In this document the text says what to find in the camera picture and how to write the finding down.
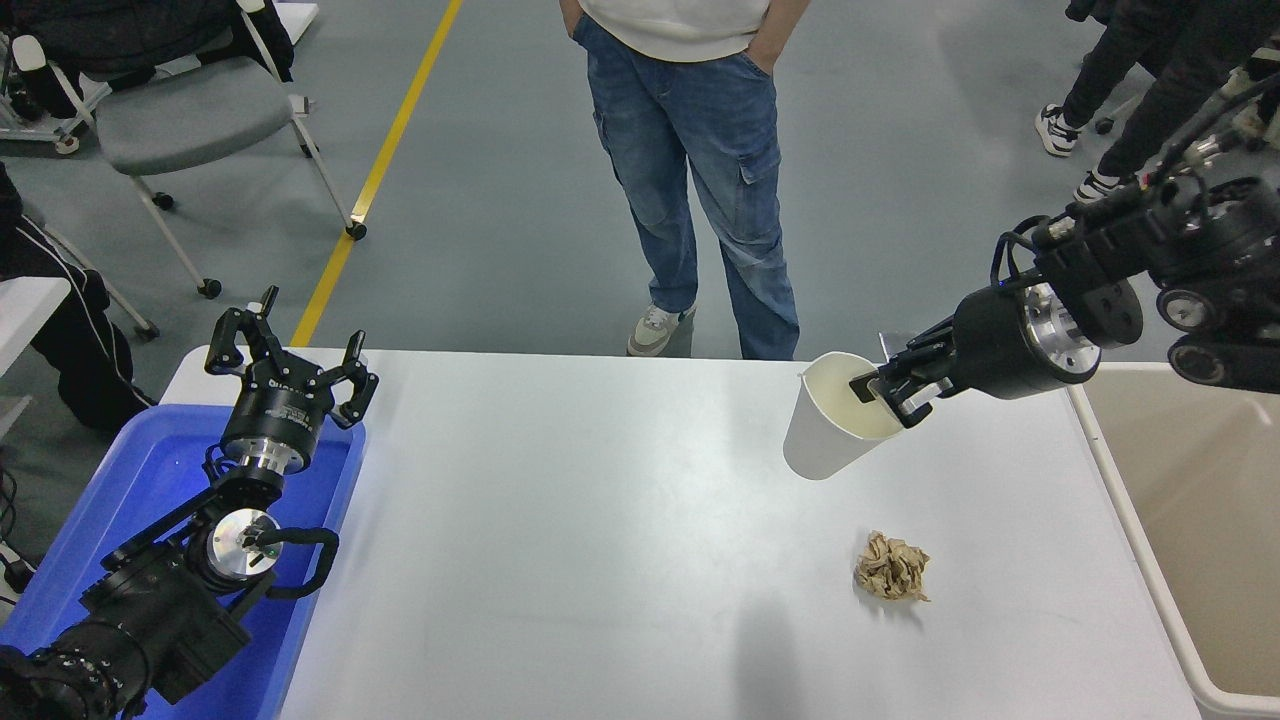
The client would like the grey wheeled chair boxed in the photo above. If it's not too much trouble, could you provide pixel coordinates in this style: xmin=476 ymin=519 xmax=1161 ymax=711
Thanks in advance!
xmin=12 ymin=0 xmax=368 ymax=301
xmin=40 ymin=226 xmax=161 ymax=344

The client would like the white wheeled frame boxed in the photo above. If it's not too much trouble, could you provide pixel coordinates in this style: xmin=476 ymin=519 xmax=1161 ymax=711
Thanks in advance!
xmin=0 ymin=30 xmax=113 ymax=157

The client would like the yellow floor tape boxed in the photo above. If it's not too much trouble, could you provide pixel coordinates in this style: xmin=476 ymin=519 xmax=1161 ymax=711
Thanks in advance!
xmin=289 ymin=0 xmax=466 ymax=349

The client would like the blue plastic tray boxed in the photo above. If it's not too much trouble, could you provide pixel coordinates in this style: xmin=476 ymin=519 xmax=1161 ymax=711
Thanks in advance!
xmin=0 ymin=403 xmax=367 ymax=720

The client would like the black floor cable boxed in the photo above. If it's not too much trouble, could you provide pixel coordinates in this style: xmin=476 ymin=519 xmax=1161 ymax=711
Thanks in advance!
xmin=0 ymin=468 xmax=37 ymax=593

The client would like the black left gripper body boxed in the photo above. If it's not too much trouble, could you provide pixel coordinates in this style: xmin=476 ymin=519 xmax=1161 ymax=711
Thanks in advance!
xmin=220 ymin=360 xmax=337 ymax=456

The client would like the large pale bin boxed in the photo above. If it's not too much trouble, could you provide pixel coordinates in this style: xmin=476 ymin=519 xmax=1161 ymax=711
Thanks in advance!
xmin=1067 ymin=362 xmax=1280 ymax=720

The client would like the white paper cup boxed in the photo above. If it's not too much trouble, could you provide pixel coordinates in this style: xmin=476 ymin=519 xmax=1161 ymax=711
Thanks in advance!
xmin=783 ymin=351 xmax=907 ymax=482

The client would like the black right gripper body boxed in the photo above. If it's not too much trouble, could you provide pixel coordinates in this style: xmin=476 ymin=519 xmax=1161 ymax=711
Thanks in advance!
xmin=950 ymin=285 xmax=1053 ymax=403

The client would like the black jacket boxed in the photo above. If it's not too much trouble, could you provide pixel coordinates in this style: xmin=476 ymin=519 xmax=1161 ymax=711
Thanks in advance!
xmin=0 ymin=0 xmax=297 ymax=87

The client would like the crumpled tan paper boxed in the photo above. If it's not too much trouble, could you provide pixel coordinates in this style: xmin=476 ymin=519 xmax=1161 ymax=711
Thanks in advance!
xmin=855 ymin=531 xmax=931 ymax=603

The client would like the small white side table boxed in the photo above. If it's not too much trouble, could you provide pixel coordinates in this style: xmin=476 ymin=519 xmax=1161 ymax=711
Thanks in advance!
xmin=0 ymin=277 xmax=72 ymax=379

